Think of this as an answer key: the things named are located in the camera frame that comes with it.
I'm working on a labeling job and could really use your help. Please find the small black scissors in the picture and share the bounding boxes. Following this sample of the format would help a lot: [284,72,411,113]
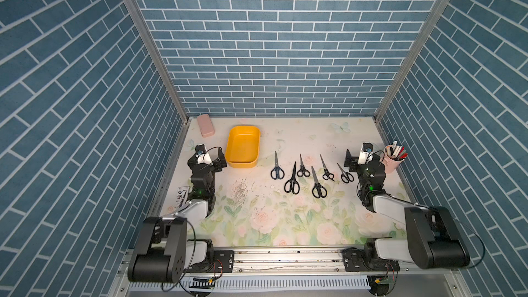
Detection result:
[296,154,311,177]
[320,155,335,182]

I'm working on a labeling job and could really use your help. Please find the yellow plastic storage box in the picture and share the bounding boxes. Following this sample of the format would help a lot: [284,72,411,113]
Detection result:
[225,125,261,169]

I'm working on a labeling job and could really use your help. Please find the dark blue handled scissors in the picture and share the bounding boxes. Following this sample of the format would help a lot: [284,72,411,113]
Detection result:
[270,151,285,180]

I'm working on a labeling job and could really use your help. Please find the large black scissors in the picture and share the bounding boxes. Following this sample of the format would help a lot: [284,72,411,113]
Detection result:
[284,163,301,195]

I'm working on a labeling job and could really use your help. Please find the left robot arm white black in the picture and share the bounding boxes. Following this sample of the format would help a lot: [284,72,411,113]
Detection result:
[127,144,227,284]

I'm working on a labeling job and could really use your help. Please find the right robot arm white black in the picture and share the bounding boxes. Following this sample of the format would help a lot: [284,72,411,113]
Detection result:
[342,143,470,272]

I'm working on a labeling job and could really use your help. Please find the pink pen holder cup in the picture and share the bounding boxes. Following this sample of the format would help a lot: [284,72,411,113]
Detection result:
[382,146,406,174]

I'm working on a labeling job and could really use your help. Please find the pens in cup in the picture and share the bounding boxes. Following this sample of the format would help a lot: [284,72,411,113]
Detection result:
[386,141,408,161]

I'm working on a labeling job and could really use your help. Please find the pink pencil case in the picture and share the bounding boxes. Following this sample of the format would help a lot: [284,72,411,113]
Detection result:
[197,114,215,138]

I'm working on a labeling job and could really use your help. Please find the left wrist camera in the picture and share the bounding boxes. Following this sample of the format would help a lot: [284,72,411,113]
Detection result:
[195,144,212,164]

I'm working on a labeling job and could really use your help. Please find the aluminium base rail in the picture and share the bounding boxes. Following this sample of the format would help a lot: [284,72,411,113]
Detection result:
[117,247,459,277]

